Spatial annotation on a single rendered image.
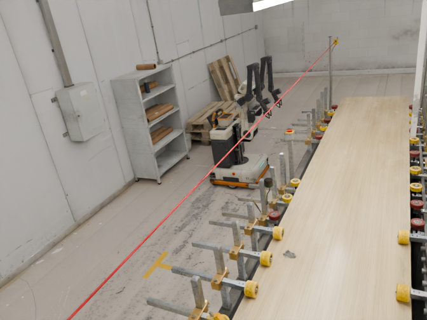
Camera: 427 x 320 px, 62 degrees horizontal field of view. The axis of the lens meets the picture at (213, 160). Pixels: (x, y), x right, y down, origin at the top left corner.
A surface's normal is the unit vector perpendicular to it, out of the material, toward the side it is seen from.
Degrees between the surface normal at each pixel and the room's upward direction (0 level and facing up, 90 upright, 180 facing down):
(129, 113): 90
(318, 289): 0
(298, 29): 90
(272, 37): 90
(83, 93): 90
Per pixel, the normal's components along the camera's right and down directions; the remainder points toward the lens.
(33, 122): 0.89, 0.07
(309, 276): -0.14, -0.90
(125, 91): -0.43, 0.43
